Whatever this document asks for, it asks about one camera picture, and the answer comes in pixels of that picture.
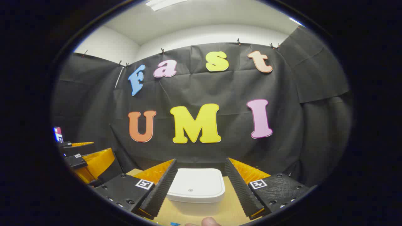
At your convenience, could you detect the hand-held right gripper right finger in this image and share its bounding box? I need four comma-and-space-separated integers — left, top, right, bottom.
224, 158, 310, 220

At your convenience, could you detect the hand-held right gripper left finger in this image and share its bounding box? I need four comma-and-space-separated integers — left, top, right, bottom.
94, 159, 178, 220

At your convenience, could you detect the white desktop garbage bin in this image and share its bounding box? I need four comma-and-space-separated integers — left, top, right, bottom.
166, 168, 226, 217

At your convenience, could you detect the wooden desktop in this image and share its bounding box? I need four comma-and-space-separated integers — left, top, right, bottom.
126, 169, 264, 226

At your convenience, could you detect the black backdrop cloth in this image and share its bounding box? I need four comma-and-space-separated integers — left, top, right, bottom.
52, 26, 352, 189

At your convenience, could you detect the lit display screen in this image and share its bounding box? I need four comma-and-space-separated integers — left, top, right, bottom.
53, 126, 64, 143

